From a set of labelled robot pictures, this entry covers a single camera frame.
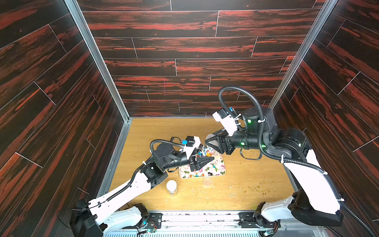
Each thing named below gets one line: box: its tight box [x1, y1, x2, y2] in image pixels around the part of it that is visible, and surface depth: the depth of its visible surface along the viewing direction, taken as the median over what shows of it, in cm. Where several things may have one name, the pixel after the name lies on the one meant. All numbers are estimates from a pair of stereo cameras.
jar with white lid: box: [166, 179, 178, 197], surface depth 77 cm
